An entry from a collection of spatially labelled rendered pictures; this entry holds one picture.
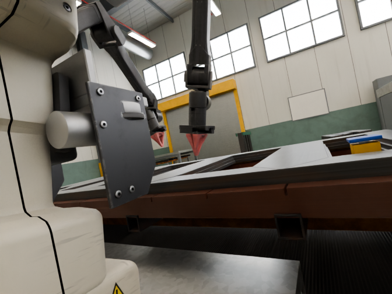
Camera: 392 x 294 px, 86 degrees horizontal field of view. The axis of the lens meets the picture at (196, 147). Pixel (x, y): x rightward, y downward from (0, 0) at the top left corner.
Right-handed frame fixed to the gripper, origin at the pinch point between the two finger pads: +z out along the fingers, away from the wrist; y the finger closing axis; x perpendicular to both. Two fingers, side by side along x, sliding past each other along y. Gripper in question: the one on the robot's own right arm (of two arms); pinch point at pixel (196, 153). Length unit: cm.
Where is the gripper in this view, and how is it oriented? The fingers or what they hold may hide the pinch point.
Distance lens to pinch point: 69.3
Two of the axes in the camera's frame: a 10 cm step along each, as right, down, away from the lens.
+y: -8.7, -0.8, 4.9
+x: -5.0, 0.9, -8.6
